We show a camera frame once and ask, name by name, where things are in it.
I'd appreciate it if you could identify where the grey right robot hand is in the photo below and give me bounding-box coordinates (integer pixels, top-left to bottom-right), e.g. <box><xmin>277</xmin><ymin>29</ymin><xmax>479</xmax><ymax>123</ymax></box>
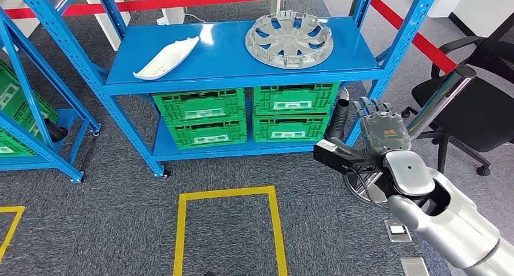
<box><xmin>330</xmin><ymin>96</ymin><xmax>413</xmax><ymax>161</ymax></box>

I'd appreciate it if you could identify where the grey plastic wheel hubcap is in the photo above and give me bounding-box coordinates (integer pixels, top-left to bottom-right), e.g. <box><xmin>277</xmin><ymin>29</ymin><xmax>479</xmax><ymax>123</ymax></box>
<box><xmin>245</xmin><ymin>10</ymin><xmax>334</xmax><ymax>70</ymax></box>

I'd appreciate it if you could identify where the blue metal shelf rack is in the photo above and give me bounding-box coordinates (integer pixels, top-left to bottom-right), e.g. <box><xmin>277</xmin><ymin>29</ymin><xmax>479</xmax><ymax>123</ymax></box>
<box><xmin>11</xmin><ymin>0</ymin><xmax>444</xmax><ymax>180</ymax></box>
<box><xmin>0</xmin><ymin>7</ymin><xmax>101</xmax><ymax>184</ymax></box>

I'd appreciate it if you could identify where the white plastic trim part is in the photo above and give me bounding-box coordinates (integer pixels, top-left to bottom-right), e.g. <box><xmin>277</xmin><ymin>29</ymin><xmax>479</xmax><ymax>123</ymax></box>
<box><xmin>133</xmin><ymin>36</ymin><xmax>201</xmax><ymax>81</ymax></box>

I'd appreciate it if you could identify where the black cylinder part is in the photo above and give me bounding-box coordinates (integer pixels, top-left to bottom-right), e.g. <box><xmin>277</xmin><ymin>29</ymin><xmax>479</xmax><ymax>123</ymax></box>
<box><xmin>43</xmin><ymin>118</ymin><xmax>69</xmax><ymax>143</ymax></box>

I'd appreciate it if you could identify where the black office chair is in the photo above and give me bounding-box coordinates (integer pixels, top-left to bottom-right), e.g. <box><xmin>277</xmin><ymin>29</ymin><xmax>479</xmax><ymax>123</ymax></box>
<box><xmin>401</xmin><ymin>10</ymin><xmax>514</xmax><ymax>177</ymax></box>

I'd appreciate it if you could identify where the red barrier belt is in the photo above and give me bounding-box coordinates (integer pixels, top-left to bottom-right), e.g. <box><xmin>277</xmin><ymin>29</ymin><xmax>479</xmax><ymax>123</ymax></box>
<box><xmin>4</xmin><ymin>0</ymin><xmax>358</xmax><ymax>20</ymax></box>
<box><xmin>370</xmin><ymin>0</ymin><xmax>458</xmax><ymax>75</ymax></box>

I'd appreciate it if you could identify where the metal floor socket plate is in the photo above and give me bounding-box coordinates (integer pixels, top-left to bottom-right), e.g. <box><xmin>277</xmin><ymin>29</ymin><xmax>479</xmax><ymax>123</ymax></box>
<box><xmin>400</xmin><ymin>257</ymin><xmax>430</xmax><ymax>276</ymax></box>
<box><xmin>383</xmin><ymin>219</ymin><xmax>413</xmax><ymax>244</ymax></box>

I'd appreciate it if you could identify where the white desk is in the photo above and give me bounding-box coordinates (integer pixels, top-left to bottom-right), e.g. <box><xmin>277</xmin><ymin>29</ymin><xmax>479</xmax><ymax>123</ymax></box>
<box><xmin>153</xmin><ymin>0</ymin><xmax>287</xmax><ymax>26</ymax></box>
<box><xmin>0</xmin><ymin>0</ymin><xmax>132</xmax><ymax>52</ymax></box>

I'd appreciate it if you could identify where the black corrugated hose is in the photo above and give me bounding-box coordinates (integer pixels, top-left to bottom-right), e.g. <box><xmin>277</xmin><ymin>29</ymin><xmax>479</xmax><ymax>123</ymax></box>
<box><xmin>325</xmin><ymin>98</ymin><xmax>351</xmax><ymax>143</ymax></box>

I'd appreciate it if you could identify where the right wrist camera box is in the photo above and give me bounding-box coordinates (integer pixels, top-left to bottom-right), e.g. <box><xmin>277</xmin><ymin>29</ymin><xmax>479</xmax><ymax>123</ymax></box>
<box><xmin>313</xmin><ymin>139</ymin><xmax>386</xmax><ymax>177</ymax></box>

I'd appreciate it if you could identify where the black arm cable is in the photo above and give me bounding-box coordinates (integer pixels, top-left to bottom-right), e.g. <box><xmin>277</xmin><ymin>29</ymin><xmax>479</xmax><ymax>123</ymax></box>
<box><xmin>352</xmin><ymin>167</ymin><xmax>392</xmax><ymax>209</ymax></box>

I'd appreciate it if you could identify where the chrome stanchion post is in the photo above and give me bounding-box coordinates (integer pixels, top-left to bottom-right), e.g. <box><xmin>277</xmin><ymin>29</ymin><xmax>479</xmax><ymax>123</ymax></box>
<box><xmin>344</xmin><ymin>64</ymin><xmax>478</xmax><ymax>206</ymax></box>

